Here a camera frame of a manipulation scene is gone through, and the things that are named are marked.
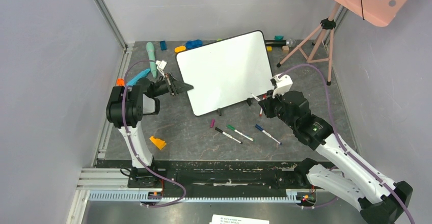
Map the green capped marker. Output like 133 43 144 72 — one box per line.
226 125 254 142

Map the orange toy piece at left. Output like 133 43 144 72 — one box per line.
116 78 126 87

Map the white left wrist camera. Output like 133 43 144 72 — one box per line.
155 60 167 76

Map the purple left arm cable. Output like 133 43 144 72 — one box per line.
121 60 187 209

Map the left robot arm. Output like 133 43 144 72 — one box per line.
105 73 194 187

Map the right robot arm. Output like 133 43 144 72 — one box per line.
259 91 413 223

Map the aluminium frame profile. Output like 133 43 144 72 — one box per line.
94 0 128 51

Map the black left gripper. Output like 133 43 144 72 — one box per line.
151 73 194 98

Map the white whiteboard with black frame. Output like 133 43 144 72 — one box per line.
176 30 273 116

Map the blue toy crayon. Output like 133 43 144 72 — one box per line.
126 68 151 86

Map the blue toy car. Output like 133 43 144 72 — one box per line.
185 39 203 50

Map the mint green toy microphone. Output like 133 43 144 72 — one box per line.
146 42 158 78

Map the dark blue block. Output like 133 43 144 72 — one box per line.
159 40 168 51

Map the white cable duct rail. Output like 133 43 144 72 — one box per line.
88 190 314 204

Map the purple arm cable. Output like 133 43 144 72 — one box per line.
121 60 187 209
278 63 416 224

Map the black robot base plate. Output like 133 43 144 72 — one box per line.
127 160 314 198

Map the black capped marker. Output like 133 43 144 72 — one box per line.
214 127 242 144

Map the wooden cube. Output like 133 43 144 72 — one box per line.
281 45 290 54

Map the blue capped marker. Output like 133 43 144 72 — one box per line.
255 124 282 145

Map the black flashlight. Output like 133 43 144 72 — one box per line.
264 39 296 48

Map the orange wedge block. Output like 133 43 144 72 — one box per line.
149 136 167 150

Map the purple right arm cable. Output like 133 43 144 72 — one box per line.
278 63 416 224

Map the white paper sheet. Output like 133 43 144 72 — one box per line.
209 214 270 224

